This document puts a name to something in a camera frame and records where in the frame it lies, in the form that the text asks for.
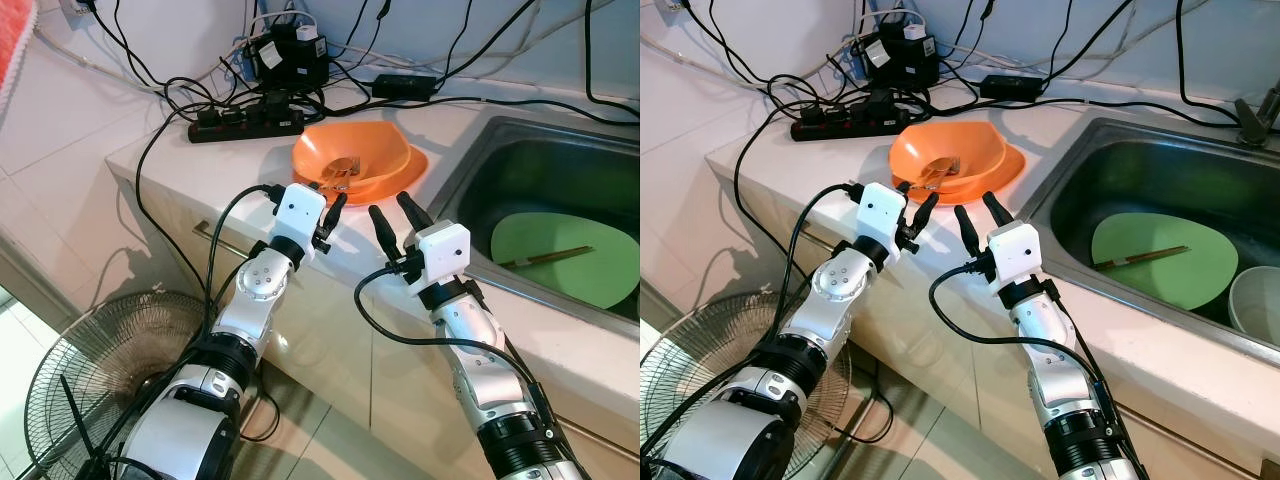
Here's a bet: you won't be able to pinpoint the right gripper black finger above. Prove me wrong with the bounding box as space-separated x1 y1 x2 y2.
369 205 403 265
396 192 434 239
955 205 988 265
982 192 1014 233

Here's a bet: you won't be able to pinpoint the orange plastic plate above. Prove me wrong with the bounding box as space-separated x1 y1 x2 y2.
320 145 429 206
915 145 1026 204

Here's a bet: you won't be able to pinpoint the orange plastic bowl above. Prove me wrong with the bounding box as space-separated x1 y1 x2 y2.
292 120 411 194
888 120 1006 194

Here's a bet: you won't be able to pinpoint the white kitchen base cabinet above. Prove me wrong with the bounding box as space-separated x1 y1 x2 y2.
105 170 641 480
705 160 1280 480

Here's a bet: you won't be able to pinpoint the black power strip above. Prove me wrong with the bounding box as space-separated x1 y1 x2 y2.
188 105 306 144
790 100 906 141

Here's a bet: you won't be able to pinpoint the black charger with white label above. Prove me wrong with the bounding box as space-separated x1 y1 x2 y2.
855 25 941 91
245 25 331 96

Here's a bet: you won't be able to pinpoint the black power adapter brick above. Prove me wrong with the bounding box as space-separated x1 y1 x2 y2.
980 73 1046 99
372 73 439 99

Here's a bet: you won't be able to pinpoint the stainless steel sink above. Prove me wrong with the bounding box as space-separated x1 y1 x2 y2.
430 115 641 331
1018 118 1280 351

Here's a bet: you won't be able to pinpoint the brown wooden chopsticks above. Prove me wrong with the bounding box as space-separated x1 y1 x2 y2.
498 245 596 269
1095 245 1191 269

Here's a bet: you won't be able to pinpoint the green plastic plate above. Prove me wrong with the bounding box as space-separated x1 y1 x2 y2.
1090 213 1239 311
490 213 641 309

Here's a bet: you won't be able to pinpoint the metal sink faucet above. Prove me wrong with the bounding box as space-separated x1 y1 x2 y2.
1232 85 1280 151

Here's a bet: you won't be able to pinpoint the white bowl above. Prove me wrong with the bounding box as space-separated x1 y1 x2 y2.
1228 266 1280 336

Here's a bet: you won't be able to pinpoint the red cloth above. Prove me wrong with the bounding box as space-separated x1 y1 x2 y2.
0 0 39 111

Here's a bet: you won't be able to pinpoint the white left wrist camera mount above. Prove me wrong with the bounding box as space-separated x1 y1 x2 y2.
272 183 328 263
858 182 909 263

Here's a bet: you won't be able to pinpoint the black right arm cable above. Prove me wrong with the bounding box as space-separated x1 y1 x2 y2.
928 262 1101 401
355 262 531 421

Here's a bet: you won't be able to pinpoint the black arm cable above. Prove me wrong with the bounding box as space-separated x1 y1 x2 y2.
355 262 531 421
788 183 871 331
928 262 1101 401
205 183 291 331

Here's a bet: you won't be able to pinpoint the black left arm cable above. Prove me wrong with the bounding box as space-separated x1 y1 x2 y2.
788 183 871 331
205 183 291 331

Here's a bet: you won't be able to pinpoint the black power strip cord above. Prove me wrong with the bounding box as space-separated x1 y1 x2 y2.
733 105 801 301
135 105 211 301

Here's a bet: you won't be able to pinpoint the grey wire guard floor fan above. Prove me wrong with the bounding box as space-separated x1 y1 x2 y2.
22 290 216 480
640 290 851 480

